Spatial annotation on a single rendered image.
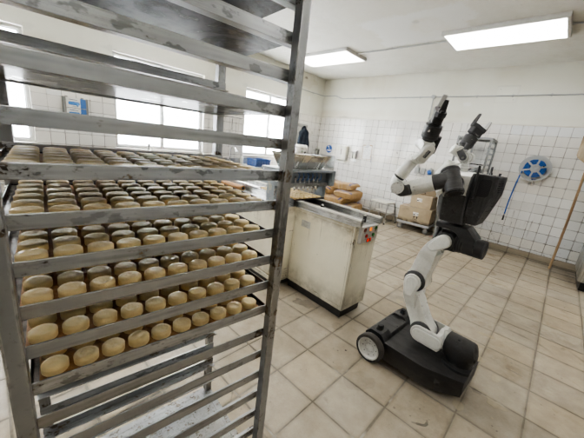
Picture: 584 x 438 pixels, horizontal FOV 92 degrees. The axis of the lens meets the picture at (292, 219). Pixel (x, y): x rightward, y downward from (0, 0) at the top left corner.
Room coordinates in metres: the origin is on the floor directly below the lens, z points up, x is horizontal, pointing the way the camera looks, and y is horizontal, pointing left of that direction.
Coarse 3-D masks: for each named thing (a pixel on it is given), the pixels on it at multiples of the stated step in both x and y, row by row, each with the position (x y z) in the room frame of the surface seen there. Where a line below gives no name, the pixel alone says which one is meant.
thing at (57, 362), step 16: (224, 304) 0.85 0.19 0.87; (240, 304) 0.83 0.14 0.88; (256, 304) 0.88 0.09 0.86; (176, 320) 0.71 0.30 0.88; (192, 320) 0.73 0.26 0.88; (208, 320) 0.74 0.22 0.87; (112, 336) 0.63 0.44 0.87; (128, 336) 0.65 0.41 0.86; (144, 336) 0.63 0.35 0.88; (160, 336) 0.65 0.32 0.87; (64, 352) 0.57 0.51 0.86; (80, 352) 0.56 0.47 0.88; (96, 352) 0.56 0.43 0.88; (112, 352) 0.57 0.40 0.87; (48, 368) 0.50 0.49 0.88; (64, 368) 0.52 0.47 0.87
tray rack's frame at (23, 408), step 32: (0, 96) 0.76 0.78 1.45; (0, 128) 0.75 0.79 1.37; (0, 192) 0.45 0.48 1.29; (0, 224) 0.43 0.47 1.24; (0, 256) 0.43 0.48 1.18; (0, 288) 0.42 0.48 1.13; (0, 320) 0.42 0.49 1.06; (32, 416) 0.43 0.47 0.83; (160, 416) 1.00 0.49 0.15; (192, 416) 1.01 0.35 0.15; (224, 416) 1.03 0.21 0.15
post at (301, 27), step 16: (304, 0) 0.82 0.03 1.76; (304, 16) 0.82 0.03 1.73; (304, 32) 0.83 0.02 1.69; (304, 48) 0.83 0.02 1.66; (304, 64) 0.84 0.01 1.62; (288, 80) 0.84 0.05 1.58; (288, 96) 0.83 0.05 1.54; (288, 112) 0.83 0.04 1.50; (288, 128) 0.82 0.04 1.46; (288, 144) 0.82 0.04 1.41; (288, 160) 0.82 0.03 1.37; (288, 176) 0.83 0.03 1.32; (288, 192) 0.83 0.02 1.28; (288, 208) 0.84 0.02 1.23; (272, 240) 0.84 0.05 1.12; (272, 256) 0.83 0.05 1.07; (272, 272) 0.82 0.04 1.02; (272, 288) 0.82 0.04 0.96; (272, 304) 0.82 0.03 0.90; (272, 320) 0.83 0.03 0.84; (272, 336) 0.83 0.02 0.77; (256, 400) 0.84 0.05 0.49; (256, 416) 0.83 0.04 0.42; (256, 432) 0.82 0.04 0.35
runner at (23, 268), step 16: (192, 240) 0.67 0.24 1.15; (208, 240) 0.70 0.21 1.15; (224, 240) 0.73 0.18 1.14; (240, 240) 0.76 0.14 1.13; (64, 256) 0.50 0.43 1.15; (80, 256) 0.52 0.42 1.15; (96, 256) 0.54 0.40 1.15; (112, 256) 0.56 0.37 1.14; (128, 256) 0.58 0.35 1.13; (144, 256) 0.60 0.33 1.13; (16, 272) 0.46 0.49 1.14; (32, 272) 0.47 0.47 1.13; (48, 272) 0.49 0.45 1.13
